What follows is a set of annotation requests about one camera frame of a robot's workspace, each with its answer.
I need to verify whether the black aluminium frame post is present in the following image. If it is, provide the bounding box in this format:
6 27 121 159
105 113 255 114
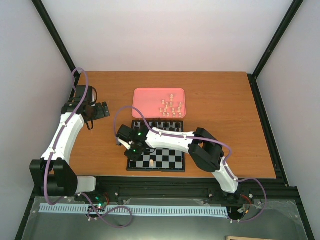
31 0 78 76

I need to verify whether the light blue cable duct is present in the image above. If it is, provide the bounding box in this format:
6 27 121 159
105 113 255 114
38 203 228 218

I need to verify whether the black right frame post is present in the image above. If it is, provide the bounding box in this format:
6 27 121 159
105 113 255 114
251 0 305 78

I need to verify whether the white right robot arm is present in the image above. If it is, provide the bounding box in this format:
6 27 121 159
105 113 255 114
115 124 239 195

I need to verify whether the black white chess board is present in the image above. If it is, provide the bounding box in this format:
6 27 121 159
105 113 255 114
126 119 186 173

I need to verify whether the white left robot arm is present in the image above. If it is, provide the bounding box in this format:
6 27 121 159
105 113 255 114
29 85 110 202

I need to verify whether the pink plastic tray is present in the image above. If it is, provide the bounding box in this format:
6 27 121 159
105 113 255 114
132 87 187 119

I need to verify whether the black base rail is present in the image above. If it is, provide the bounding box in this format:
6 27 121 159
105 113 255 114
32 174 301 208

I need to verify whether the white chess king piece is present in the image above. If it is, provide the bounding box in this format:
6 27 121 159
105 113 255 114
149 159 155 167

